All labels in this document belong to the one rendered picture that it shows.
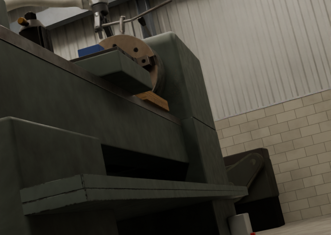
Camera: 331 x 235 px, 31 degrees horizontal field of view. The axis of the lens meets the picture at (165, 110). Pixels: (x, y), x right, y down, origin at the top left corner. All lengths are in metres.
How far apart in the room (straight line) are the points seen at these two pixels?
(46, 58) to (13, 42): 0.14
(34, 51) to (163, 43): 1.34
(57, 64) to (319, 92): 11.23
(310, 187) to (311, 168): 0.40
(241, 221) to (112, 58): 1.29
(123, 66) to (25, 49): 0.44
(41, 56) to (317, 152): 11.23
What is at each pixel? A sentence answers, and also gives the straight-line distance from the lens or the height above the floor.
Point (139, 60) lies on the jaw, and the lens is 2.29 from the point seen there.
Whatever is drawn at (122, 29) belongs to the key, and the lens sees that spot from 2.43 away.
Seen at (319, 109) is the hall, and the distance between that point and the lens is 12.35.
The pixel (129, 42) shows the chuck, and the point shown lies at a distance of 2.37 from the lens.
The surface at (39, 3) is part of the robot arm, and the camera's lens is 2.84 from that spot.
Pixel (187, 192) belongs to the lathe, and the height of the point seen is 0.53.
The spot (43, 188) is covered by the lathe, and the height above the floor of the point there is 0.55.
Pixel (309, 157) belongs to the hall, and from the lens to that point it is 12.31.
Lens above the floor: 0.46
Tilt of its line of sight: 11 degrees up
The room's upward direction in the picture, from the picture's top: 13 degrees counter-clockwise
